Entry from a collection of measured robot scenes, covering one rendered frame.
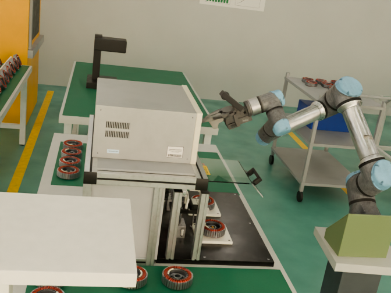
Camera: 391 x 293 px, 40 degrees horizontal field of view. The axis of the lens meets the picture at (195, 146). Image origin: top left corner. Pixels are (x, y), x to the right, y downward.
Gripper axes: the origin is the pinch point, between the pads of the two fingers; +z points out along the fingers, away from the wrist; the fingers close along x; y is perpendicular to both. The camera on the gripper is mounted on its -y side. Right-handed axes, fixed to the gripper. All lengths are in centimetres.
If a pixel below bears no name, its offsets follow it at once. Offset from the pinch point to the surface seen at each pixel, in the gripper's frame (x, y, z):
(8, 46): 327, -20, 137
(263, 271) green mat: -44, 52, -1
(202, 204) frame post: -40.9, 16.9, 13.1
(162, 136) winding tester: -28.6, -9.0, 18.8
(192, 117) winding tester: -28.7, -12.4, 5.6
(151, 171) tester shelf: -38.6, -1.3, 26.3
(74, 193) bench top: 18, 20, 67
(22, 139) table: 273, 58, 148
